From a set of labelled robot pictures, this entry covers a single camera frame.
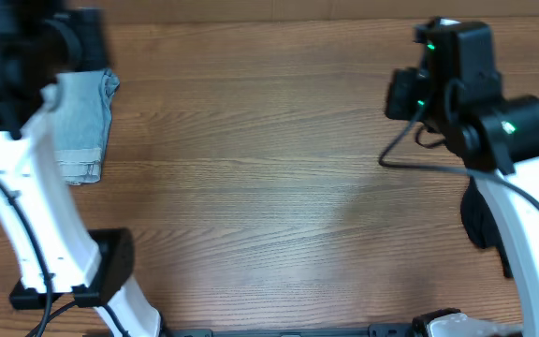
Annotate light blue denim shorts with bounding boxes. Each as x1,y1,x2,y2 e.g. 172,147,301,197
53,68,120,185

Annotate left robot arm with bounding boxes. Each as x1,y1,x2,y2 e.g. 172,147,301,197
0,1,168,336

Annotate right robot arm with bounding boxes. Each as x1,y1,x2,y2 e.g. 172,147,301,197
386,18,539,336

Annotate black garment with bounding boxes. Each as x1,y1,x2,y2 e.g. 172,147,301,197
460,178,513,279

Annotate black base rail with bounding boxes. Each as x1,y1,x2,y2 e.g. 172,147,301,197
163,323,415,337

